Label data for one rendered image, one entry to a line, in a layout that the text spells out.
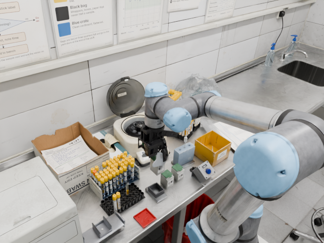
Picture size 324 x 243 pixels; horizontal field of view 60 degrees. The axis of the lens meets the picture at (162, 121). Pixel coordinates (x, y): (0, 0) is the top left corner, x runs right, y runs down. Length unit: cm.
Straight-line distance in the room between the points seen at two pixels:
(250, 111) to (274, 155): 26
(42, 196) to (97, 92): 75
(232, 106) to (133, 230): 63
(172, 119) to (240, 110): 20
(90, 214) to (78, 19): 83
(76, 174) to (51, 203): 36
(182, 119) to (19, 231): 54
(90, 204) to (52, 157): 31
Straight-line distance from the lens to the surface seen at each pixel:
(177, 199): 127
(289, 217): 256
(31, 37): 129
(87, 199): 129
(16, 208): 93
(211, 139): 154
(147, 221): 120
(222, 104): 84
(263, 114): 75
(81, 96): 149
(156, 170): 114
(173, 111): 84
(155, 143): 102
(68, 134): 148
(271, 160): 54
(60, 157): 141
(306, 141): 59
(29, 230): 87
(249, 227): 98
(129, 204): 123
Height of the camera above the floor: 185
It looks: 35 degrees down
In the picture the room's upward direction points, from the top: 3 degrees clockwise
